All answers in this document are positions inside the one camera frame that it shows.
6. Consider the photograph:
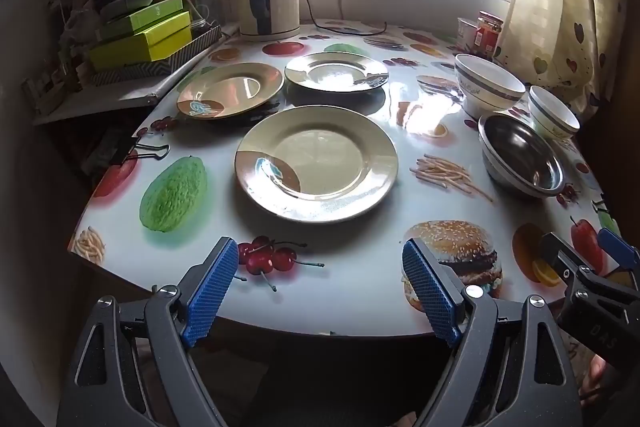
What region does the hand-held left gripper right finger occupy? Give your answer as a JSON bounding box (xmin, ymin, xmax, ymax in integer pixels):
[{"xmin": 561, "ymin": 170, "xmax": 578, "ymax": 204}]
[{"xmin": 401, "ymin": 238, "xmax": 583, "ymax": 427}]

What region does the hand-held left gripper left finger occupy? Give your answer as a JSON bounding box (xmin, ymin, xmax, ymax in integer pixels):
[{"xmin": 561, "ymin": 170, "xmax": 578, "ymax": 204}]
[{"xmin": 56, "ymin": 236, "xmax": 241, "ymax": 427}]

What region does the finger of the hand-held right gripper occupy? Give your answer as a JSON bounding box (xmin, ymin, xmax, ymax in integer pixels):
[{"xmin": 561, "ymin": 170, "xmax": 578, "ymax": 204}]
[{"xmin": 541, "ymin": 231, "xmax": 586, "ymax": 280}]

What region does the stainless steel bowl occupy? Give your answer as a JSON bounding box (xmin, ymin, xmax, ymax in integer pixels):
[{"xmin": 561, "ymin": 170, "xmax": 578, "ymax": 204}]
[{"xmin": 478, "ymin": 114, "xmax": 566, "ymax": 198}]

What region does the small white blue-striped ceramic bowl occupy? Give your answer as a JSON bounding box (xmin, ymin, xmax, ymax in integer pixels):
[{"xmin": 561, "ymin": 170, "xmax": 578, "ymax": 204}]
[{"xmin": 528, "ymin": 85, "xmax": 581, "ymax": 140}]

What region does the beige plate with brown patch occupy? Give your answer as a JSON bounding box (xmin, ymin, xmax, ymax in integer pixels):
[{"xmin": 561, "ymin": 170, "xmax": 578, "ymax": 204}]
[
  {"xmin": 284, "ymin": 52, "xmax": 390, "ymax": 94},
  {"xmin": 235, "ymin": 105, "xmax": 399, "ymax": 223},
  {"xmin": 176, "ymin": 62, "xmax": 285, "ymax": 120}
]

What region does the large white blue-striped ceramic bowl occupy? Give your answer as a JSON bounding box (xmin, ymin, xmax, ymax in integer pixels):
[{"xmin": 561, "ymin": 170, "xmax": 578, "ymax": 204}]
[{"xmin": 454, "ymin": 54, "xmax": 527, "ymax": 118}]

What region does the person's right hand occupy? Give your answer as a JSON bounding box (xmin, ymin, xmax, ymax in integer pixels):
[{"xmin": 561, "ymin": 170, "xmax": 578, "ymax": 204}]
[{"xmin": 580, "ymin": 353, "xmax": 617, "ymax": 405}]

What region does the food print tablecloth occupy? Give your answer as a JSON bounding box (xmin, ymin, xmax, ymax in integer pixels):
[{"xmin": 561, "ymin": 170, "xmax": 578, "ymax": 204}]
[{"xmin": 67, "ymin": 19, "xmax": 623, "ymax": 339}]

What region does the black binder clip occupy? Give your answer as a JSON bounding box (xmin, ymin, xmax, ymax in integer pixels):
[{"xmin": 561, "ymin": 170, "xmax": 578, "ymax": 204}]
[{"xmin": 111, "ymin": 130, "xmax": 171, "ymax": 166}]

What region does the white side shelf board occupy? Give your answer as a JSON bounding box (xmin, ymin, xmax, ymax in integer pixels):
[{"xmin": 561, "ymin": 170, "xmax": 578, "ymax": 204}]
[{"xmin": 32, "ymin": 22, "xmax": 241, "ymax": 126}]

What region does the red sauce jar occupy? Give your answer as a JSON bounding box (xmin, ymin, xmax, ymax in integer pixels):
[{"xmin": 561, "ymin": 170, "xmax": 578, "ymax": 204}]
[{"xmin": 475, "ymin": 11, "xmax": 504, "ymax": 54}]

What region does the grey zigzag patterned box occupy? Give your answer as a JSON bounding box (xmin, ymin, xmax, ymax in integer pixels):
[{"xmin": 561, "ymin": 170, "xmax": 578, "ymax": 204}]
[{"xmin": 90, "ymin": 24, "xmax": 223, "ymax": 88}]

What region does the heart print curtain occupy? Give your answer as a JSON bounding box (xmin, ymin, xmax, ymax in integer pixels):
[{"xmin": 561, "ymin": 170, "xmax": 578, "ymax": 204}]
[{"xmin": 499, "ymin": 0, "xmax": 629, "ymax": 118}]

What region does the lime green box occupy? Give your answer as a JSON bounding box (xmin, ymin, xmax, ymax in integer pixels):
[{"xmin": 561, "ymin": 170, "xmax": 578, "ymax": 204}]
[
  {"xmin": 95, "ymin": 0, "xmax": 184, "ymax": 40},
  {"xmin": 89, "ymin": 11, "xmax": 194, "ymax": 64}
]

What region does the glass jar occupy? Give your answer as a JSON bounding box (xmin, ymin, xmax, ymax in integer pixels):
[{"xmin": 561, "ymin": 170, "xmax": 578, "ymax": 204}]
[{"xmin": 192, "ymin": 4, "xmax": 221, "ymax": 34}]

